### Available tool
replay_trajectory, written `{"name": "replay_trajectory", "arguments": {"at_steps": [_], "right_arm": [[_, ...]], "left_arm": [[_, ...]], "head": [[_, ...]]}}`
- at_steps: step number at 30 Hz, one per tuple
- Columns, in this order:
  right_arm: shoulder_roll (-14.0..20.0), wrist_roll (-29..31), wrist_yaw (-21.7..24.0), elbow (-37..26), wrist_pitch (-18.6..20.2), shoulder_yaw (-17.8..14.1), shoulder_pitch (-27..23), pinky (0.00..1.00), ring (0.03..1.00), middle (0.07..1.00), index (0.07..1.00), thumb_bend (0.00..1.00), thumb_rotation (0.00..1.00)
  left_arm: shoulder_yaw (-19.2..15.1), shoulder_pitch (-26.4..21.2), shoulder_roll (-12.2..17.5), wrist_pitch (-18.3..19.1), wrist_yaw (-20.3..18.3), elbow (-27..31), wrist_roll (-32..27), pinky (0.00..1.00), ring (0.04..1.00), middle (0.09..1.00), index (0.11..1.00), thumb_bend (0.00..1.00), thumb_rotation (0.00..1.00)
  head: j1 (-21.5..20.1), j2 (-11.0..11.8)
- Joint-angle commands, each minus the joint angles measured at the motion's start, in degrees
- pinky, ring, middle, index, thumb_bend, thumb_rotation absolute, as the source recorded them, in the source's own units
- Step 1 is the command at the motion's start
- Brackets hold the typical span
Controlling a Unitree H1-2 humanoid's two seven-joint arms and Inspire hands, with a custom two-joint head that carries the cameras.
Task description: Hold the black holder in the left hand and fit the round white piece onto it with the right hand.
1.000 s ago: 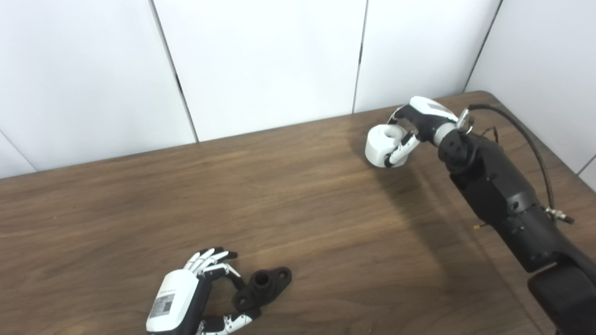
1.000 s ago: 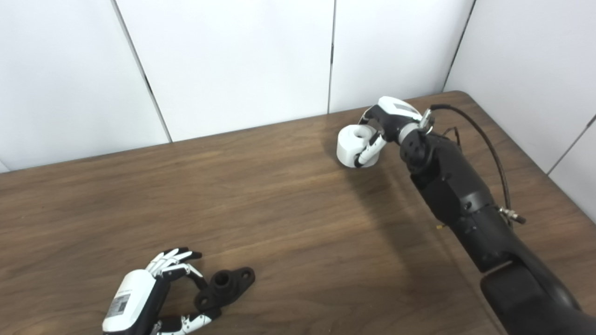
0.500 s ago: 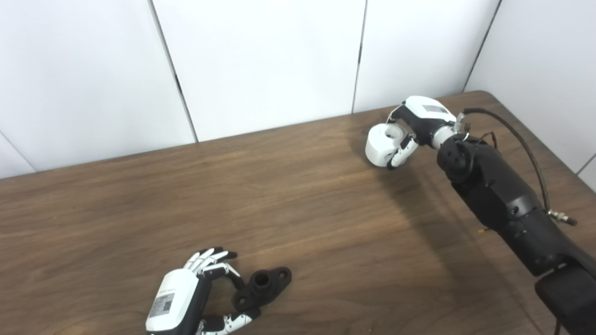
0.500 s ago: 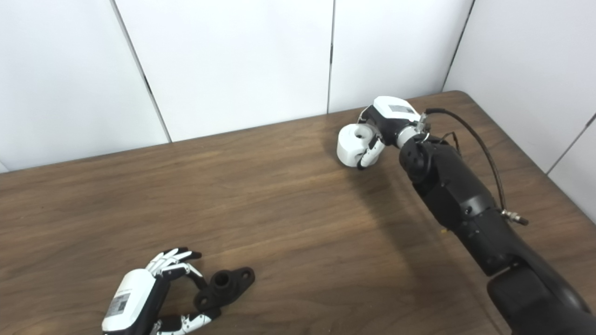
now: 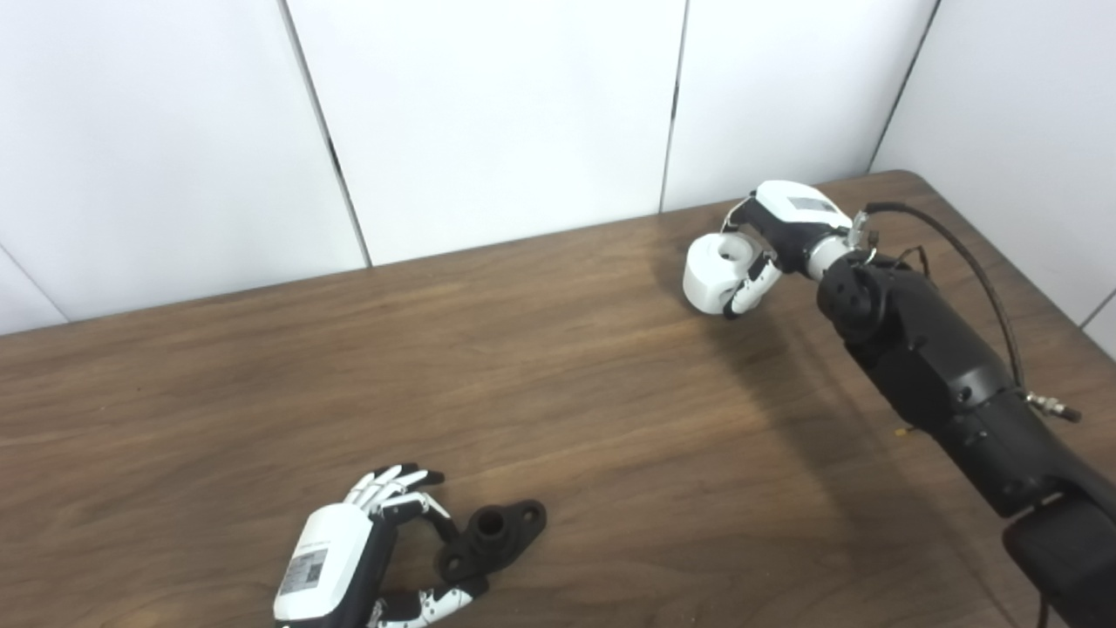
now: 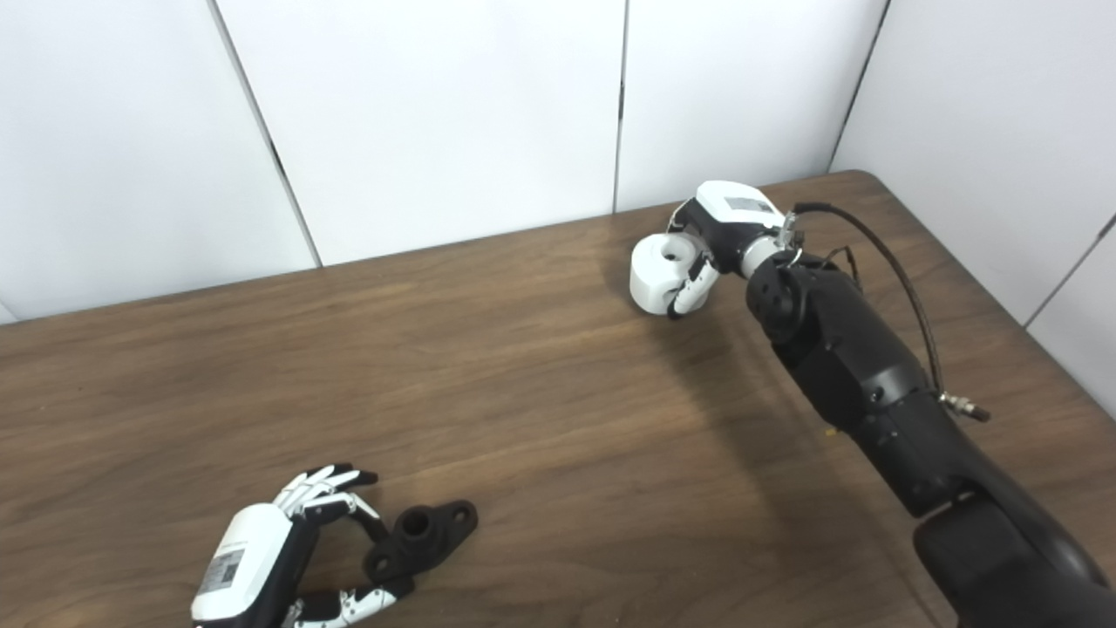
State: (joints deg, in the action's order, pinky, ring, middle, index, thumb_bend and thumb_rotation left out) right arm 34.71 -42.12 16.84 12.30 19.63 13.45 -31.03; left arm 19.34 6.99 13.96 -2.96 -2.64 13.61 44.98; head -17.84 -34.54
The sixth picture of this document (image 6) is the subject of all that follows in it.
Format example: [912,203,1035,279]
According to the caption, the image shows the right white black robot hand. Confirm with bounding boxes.
[666,181,796,319]

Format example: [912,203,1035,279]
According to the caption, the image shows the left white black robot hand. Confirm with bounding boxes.
[190,463,415,628]

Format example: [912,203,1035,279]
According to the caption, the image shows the round white piece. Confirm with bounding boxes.
[629,233,711,316]

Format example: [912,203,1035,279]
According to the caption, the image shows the black flanged holder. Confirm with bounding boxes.
[363,500,479,584]

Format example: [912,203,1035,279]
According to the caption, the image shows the right wrist thin wire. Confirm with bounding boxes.
[820,246,864,293]

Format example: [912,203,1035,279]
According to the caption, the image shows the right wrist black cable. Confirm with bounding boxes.
[792,202,992,423]

